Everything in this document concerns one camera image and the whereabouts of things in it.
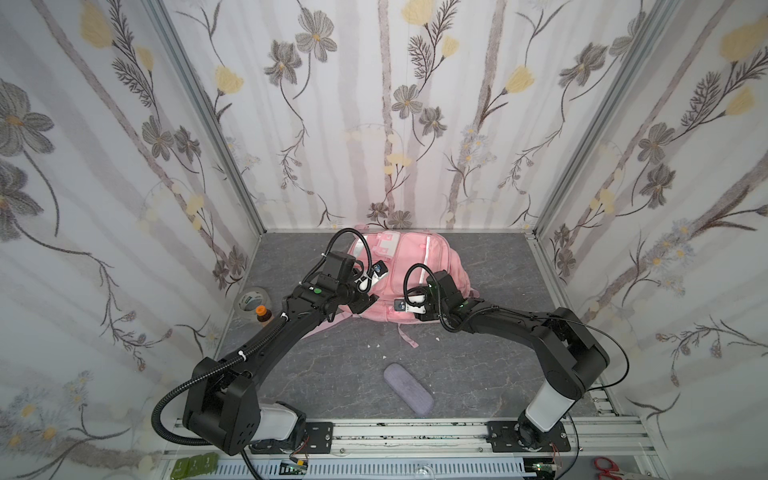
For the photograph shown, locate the white tape roll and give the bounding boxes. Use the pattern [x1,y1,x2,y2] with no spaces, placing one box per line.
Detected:
[234,287,272,321]

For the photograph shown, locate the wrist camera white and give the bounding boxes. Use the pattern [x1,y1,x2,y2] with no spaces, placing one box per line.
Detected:
[393,294,427,315]
[357,260,389,291]

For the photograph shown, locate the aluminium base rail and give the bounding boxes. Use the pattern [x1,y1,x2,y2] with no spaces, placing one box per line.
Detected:
[157,389,670,480]

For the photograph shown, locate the green connector block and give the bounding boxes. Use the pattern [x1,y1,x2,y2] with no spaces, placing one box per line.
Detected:
[169,452,219,480]

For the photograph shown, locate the red handled scissors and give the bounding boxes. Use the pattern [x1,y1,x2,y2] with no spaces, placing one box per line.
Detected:
[592,457,625,480]

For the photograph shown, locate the purple glasses case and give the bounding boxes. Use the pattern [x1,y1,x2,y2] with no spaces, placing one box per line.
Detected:
[383,363,434,417]

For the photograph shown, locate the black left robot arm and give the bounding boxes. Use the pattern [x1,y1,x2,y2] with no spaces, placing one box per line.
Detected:
[150,228,377,479]

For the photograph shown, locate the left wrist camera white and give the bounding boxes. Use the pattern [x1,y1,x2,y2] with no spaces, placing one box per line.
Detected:
[357,260,389,291]

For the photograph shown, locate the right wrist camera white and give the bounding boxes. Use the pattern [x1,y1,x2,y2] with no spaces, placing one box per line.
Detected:
[393,294,427,315]

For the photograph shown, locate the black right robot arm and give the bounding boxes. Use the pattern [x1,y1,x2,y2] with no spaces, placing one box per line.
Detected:
[396,263,612,452]

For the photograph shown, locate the orange cap brown bottle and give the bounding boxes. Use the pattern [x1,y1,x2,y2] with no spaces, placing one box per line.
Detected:
[255,305,274,326]

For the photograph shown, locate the pink student backpack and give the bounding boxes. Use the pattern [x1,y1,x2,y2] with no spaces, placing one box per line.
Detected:
[334,230,478,326]

